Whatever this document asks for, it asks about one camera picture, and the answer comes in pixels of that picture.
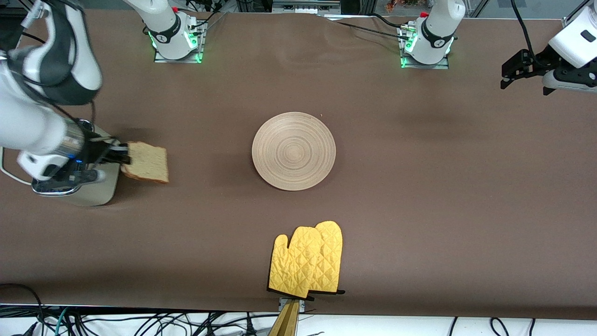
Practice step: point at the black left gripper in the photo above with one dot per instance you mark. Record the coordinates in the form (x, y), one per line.
(537, 62)

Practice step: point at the small metal bracket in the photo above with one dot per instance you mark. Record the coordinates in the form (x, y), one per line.
(301, 305)

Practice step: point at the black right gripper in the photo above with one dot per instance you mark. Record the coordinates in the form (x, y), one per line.
(96, 152)

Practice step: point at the wooden beam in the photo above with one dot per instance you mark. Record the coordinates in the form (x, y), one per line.
(287, 322)

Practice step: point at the yellow quilted oven mitt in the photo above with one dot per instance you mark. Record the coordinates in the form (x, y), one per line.
(294, 266)
(332, 252)

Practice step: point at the brown table cover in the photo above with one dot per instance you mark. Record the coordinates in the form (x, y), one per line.
(419, 186)

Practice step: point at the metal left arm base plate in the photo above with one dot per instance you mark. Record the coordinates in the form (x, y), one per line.
(426, 66)

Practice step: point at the cream and chrome toaster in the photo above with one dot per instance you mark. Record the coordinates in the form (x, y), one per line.
(100, 189)

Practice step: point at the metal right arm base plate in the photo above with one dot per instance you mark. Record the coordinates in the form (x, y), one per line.
(177, 60)

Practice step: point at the grey control box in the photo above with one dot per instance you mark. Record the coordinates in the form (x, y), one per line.
(305, 6)

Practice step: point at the slice of brown bread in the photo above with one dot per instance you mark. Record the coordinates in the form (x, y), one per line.
(147, 163)

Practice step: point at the round wooden plate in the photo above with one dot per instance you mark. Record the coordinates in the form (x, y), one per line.
(294, 151)

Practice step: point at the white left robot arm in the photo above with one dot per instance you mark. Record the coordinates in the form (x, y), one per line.
(576, 42)

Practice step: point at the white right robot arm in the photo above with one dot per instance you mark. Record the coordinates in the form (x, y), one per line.
(28, 126)

